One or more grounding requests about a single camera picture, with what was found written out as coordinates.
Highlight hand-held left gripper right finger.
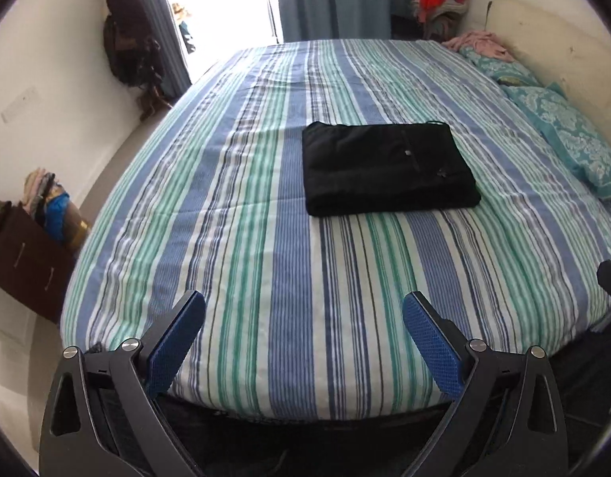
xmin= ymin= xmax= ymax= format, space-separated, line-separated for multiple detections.
xmin=402 ymin=291 xmax=569 ymax=477

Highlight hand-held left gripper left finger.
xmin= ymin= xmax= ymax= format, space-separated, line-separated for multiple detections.
xmin=38 ymin=289 xmax=207 ymax=477

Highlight black pants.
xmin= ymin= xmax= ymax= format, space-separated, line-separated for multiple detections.
xmin=302 ymin=120 xmax=482 ymax=218

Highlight bed with striped sheet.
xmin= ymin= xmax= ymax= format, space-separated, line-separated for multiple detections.
xmin=59 ymin=39 xmax=611 ymax=421

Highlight large teal patterned pillow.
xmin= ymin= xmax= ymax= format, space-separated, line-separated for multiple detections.
xmin=501 ymin=84 xmax=611 ymax=200

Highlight tan brown bag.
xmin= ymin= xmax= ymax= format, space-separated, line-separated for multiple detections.
xmin=62 ymin=204 xmax=90 ymax=255

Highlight dark brown drawer cabinet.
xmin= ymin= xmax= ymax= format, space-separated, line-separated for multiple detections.
xmin=0 ymin=204 xmax=78 ymax=324

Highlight blue bag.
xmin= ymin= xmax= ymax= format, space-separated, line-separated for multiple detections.
xmin=44 ymin=191 xmax=70 ymax=244

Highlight stack of folded clothes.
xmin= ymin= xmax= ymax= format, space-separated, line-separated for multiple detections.
xmin=21 ymin=169 xmax=58 ymax=219

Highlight cream padded headboard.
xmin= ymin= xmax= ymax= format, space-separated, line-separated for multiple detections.
xmin=485 ymin=0 xmax=611 ymax=155

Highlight small teal patterned pillow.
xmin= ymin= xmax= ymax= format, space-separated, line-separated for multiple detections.
xmin=457 ymin=45 xmax=542 ymax=86

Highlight wooden coat rack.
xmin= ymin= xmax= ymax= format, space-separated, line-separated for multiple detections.
xmin=136 ymin=84 xmax=175 ymax=121

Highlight pink cloth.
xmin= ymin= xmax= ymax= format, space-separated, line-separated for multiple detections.
xmin=442 ymin=31 xmax=515 ymax=63

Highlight narrow blue-grey curtain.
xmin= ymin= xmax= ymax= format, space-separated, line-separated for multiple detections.
xmin=121 ymin=0 xmax=193 ymax=99

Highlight dark clothes on coat rack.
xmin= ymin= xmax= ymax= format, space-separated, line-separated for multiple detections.
xmin=103 ymin=0 xmax=162 ymax=86

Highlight pile of colourful clothes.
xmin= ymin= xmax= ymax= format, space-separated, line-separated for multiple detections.
xmin=409 ymin=0 xmax=470 ymax=41

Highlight white wall plate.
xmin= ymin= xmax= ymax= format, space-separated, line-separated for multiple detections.
xmin=0 ymin=87 xmax=40 ymax=124

